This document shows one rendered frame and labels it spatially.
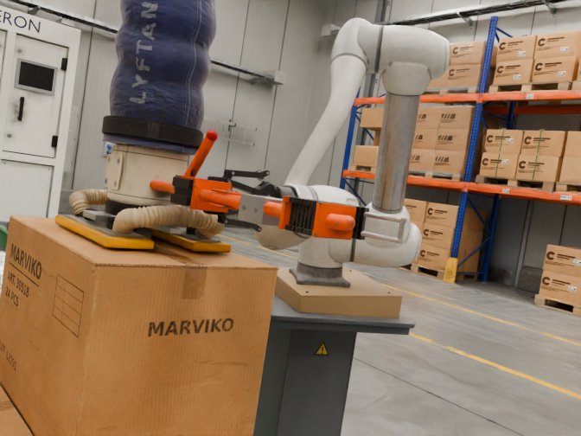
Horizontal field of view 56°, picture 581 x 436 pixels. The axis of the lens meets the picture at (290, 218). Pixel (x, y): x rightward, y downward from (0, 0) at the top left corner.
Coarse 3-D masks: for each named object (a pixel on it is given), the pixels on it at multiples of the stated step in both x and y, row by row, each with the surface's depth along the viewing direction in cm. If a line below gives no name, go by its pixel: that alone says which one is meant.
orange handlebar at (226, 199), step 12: (156, 180) 118; (168, 192) 113; (204, 192) 101; (216, 192) 99; (228, 192) 96; (216, 204) 98; (228, 204) 95; (276, 204) 85; (276, 216) 85; (336, 216) 76; (348, 216) 77; (336, 228) 76; (348, 228) 77
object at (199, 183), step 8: (176, 176) 108; (184, 176) 109; (176, 184) 106; (184, 184) 103; (192, 184) 103; (200, 184) 103; (208, 184) 104; (216, 184) 105; (224, 184) 106; (176, 192) 107; (184, 192) 105; (192, 192) 102; (176, 200) 105; (184, 200) 103; (192, 200) 102; (200, 200) 103; (192, 208) 102; (200, 208) 103; (208, 208) 105; (216, 208) 106; (224, 208) 107
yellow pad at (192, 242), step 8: (152, 232) 133; (160, 232) 130; (184, 232) 130; (192, 232) 127; (168, 240) 127; (176, 240) 123; (184, 240) 121; (192, 240) 120; (200, 240) 121; (208, 240) 123; (216, 240) 124; (192, 248) 118; (200, 248) 119; (208, 248) 120; (216, 248) 121; (224, 248) 123
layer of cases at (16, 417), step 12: (0, 384) 134; (0, 396) 125; (0, 408) 120; (12, 408) 121; (0, 420) 114; (12, 420) 115; (24, 420) 117; (0, 432) 110; (12, 432) 111; (24, 432) 111
